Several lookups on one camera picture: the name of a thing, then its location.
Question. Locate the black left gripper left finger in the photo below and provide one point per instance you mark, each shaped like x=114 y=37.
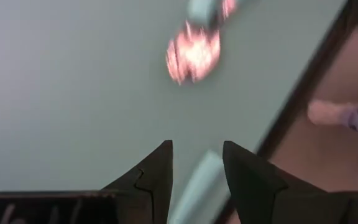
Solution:
x=157 y=186

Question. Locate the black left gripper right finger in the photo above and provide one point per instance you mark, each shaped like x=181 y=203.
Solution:
x=253 y=193

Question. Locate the green table mat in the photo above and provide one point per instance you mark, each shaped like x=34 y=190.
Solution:
x=57 y=93

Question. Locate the black aluminium table frame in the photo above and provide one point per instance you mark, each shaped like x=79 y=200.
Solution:
x=306 y=84

